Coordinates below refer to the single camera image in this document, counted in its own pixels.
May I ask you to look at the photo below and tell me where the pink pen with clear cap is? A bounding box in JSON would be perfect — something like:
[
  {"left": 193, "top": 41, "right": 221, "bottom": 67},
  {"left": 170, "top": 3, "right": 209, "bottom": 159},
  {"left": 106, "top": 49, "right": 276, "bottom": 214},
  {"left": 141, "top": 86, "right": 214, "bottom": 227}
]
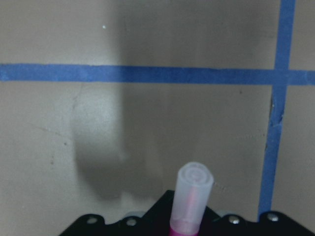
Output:
[{"left": 169, "top": 162, "right": 214, "bottom": 236}]

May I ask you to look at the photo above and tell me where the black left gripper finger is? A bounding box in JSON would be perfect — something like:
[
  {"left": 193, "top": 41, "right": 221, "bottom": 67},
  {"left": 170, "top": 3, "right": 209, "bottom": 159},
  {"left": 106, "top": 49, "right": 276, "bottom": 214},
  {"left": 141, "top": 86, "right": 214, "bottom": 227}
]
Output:
[
  {"left": 60, "top": 214, "right": 169, "bottom": 236},
  {"left": 147, "top": 190, "right": 314, "bottom": 236}
]

